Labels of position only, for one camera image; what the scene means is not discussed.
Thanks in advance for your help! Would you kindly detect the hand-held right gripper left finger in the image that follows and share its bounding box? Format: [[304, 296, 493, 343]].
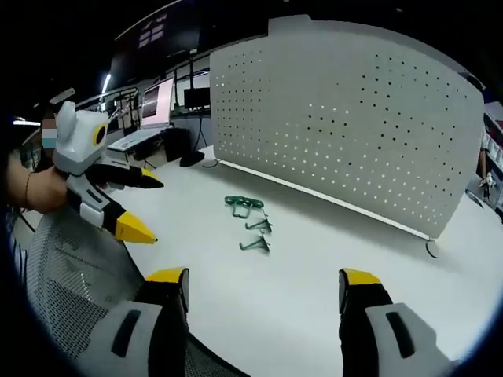
[[77, 266, 190, 377]]

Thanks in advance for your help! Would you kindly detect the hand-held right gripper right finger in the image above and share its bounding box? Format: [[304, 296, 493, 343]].
[[338, 268, 465, 377]]

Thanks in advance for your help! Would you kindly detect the green multi-loop hook assembly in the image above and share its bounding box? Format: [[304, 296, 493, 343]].
[[224, 194, 263, 218]]

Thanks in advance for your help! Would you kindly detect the green single hook assembly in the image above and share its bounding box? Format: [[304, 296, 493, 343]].
[[237, 232, 273, 255], [244, 214, 274, 233]]

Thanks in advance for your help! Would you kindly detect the white perforated mounting plate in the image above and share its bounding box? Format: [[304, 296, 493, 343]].
[[209, 14, 486, 241]]

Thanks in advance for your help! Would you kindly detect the person's left hand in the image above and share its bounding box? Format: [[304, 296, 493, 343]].
[[27, 164, 70, 215]]

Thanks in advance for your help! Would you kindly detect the white side desk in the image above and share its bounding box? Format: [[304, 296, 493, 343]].
[[106, 126, 176, 162]]

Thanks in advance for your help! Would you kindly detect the grey mesh office chair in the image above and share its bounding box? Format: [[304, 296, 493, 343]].
[[14, 214, 240, 377]]

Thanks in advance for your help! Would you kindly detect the open laptop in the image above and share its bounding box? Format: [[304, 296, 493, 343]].
[[117, 75, 175, 147]]

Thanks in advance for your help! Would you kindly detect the black monitor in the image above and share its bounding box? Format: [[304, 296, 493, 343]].
[[183, 87, 212, 112]]

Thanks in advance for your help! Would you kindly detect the small white device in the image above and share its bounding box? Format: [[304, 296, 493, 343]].
[[479, 171, 497, 202]]

